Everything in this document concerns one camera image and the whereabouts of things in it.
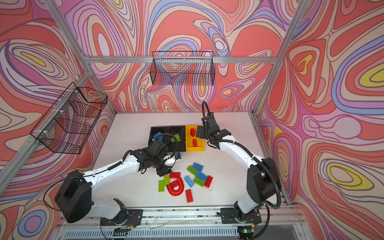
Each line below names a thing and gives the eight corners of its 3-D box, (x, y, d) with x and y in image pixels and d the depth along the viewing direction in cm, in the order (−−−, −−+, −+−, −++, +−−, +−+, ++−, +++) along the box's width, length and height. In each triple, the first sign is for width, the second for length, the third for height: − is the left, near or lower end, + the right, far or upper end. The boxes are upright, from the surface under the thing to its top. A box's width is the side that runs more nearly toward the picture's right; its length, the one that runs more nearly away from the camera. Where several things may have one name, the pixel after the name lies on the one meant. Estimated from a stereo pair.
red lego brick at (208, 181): (203, 185, 85) (203, 184, 83) (207, 176, 89) (207, 174, 87) (209, 188, 84) (209, 187, 82) (213, 179, 87) (213, 177, 86)
